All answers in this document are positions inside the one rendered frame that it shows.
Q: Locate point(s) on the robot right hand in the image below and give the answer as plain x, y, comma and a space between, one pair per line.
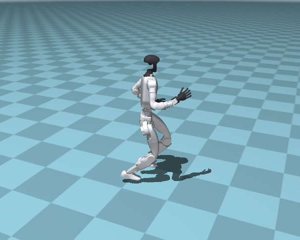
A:
182, 95

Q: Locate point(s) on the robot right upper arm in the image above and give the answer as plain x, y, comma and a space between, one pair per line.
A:
152, 86

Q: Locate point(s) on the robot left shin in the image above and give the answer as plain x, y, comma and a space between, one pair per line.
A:
161, 146

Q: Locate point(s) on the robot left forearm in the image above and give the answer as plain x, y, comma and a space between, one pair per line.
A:
139, 94

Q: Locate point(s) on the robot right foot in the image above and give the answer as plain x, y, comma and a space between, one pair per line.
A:
132, 176

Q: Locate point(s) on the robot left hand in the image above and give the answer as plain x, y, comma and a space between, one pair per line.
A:
160, 100

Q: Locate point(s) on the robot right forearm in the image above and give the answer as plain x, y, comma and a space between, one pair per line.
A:
165, 105

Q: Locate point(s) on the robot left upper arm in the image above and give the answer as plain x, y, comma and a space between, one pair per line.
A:
135, 88

